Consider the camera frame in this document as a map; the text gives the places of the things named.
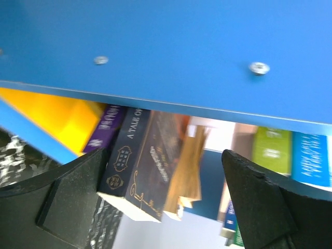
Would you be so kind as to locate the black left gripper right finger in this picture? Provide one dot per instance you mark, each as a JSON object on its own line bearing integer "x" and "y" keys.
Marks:
{"x": 274, "y": 211}

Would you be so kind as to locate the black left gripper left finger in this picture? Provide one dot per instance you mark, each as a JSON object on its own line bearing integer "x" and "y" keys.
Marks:
{"x": 55, "y": 208}

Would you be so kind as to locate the lime green treehouse book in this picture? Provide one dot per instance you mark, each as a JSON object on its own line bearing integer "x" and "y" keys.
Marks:
{"x": 272, "y": 149}

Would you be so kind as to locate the light blue 26-storey book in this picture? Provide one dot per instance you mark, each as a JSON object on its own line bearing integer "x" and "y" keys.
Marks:
{"x": 311, "y": 161}

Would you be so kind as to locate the yellow 130-storey treehouse book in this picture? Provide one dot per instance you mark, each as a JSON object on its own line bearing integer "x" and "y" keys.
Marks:
{"x": 185, "y": 186}

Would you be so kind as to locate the dark tale of two cities book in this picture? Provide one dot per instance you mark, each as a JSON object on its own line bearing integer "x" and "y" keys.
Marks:
{"x": 144, "y": 157}

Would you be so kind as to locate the purple treehouse book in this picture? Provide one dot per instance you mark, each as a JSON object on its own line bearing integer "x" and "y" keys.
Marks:
{"x": 105, "y": 130}

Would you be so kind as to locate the blue 91-storey treehouse book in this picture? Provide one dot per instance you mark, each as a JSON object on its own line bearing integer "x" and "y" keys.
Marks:
{"x": 230, "y": 222}

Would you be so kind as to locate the blue pink yellow bookshelf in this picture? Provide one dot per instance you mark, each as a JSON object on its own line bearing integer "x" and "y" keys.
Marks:
{"x": 265, "y": 63}

